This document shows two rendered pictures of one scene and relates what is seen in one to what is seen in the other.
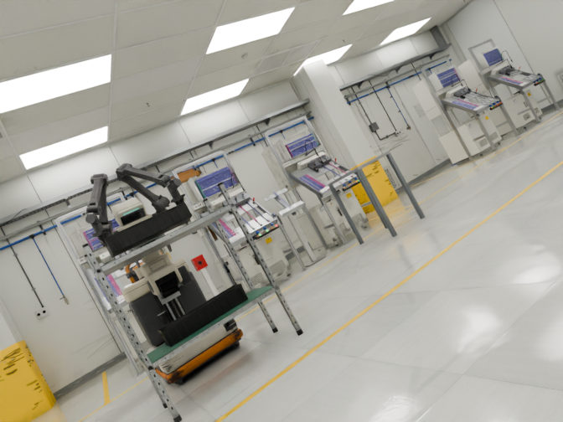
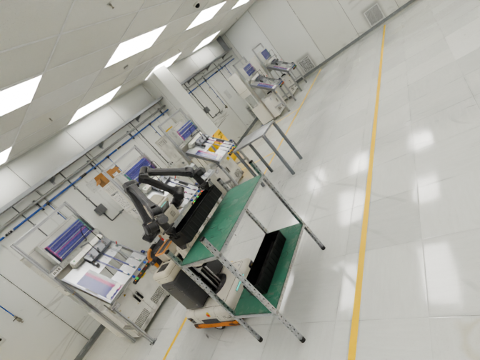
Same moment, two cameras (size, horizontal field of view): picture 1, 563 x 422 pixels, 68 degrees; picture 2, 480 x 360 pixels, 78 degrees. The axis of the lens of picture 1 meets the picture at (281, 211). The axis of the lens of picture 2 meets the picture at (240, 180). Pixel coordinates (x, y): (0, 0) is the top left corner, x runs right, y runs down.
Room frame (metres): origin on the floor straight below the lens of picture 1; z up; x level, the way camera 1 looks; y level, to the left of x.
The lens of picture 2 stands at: (0.55, 1.27, 1.71)
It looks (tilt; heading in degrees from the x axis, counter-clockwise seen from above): 16 degrees down; 339
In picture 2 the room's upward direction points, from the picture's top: 41 degrees counter-clockwise
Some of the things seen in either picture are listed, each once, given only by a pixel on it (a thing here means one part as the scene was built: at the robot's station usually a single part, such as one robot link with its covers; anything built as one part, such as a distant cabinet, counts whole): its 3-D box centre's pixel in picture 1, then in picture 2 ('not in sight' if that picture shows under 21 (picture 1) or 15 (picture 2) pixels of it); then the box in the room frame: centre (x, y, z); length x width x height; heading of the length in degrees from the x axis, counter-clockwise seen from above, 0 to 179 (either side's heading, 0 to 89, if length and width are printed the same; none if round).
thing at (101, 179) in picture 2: (193, 173); (113, 169); (5.73, 0.82, 1.82); 0.68 x 0.30 x 0.20; 117
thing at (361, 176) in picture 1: (374, 199); (267, 154); (4.65, -0.96, 0.40); 0.70 x 0.45 x 0.80; 22
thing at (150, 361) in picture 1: (193, 294); (255, 249); (2.69, 0.75, 0.55); 0.91 x 0.46 x 1.10; 117
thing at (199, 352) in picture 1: (193, 343); (223, 292); (3.37, 1.13, 0.16); 0.67 x 0.64 x 0.25; 28
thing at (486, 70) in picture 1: (498, 87); (272, 73); (8.50, -5.07, 0.95); 1.36 x 0.82 x 1.90; 27
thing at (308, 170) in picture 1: (327, 197); (215, 163); (6.10, -0.69, 0.65); 1.01 x 0.73 x 1.29; 27
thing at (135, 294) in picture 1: (166, 297); (189, 267); (3.45, 1.18, 0.59); 0.55 x 0.34 x 0.83; 118
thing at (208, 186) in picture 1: (215, 182); (139, 172); (5.52, 0.59, 1.52); 0.51 x 0.13 x 0.27; 117
